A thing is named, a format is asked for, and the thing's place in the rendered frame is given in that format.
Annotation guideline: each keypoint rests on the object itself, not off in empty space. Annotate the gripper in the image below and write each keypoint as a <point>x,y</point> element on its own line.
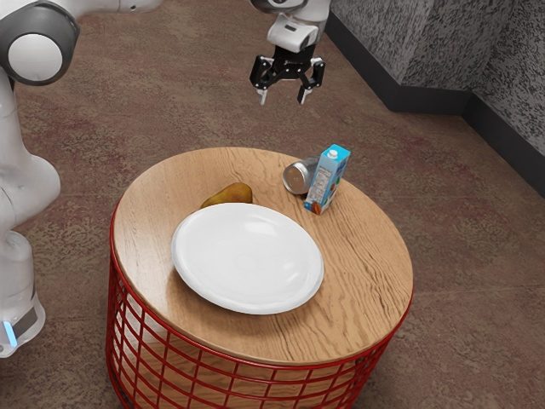
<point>285,64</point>

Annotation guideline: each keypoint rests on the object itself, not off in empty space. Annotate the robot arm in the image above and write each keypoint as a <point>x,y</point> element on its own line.
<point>25,179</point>

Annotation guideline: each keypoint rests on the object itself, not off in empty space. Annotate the white plate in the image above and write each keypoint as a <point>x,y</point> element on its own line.
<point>247,257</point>

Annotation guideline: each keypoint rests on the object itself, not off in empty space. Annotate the silver can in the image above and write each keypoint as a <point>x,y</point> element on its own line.
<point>299,174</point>

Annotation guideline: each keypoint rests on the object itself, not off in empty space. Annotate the blue and white carton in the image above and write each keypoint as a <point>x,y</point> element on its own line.
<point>327,179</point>

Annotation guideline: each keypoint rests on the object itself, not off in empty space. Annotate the brown-yellow pear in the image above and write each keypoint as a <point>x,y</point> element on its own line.
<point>232,194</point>

